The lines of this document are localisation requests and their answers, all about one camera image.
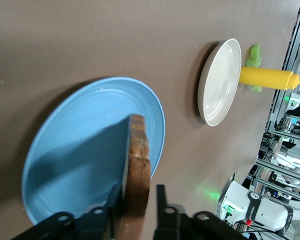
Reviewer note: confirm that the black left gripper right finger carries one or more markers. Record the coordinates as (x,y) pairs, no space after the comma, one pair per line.
(170,225)

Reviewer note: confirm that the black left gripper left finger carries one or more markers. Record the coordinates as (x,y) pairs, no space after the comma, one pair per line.
(95,225)

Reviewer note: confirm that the brown toasted bread slice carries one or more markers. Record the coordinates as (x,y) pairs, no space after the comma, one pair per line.
(138,175)

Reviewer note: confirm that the yellow squeeze sauce bottle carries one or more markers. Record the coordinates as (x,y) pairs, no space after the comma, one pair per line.
(262,78)

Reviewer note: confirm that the green lettuce leaf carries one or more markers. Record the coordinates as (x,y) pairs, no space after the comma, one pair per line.
(255,56)

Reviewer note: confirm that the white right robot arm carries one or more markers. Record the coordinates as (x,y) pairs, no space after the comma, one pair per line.
(267,210)

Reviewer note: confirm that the blue plate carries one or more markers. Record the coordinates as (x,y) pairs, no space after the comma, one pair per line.
(85,130)

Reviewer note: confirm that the beige plate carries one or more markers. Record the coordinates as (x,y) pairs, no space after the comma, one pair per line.
(221,82)

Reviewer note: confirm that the aluminium frame structure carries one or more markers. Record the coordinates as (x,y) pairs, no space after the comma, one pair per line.
(290,62)

